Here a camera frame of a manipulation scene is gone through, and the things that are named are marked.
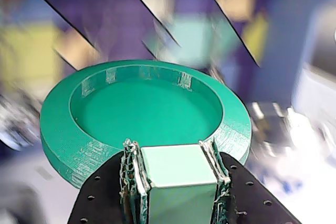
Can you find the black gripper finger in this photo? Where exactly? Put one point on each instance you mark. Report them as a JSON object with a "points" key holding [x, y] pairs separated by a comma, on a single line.
{"points": [[105, 192], [249, 197]]}

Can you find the green container lid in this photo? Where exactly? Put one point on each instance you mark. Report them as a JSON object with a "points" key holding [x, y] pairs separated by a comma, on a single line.
{"points": [[147, 108]]}

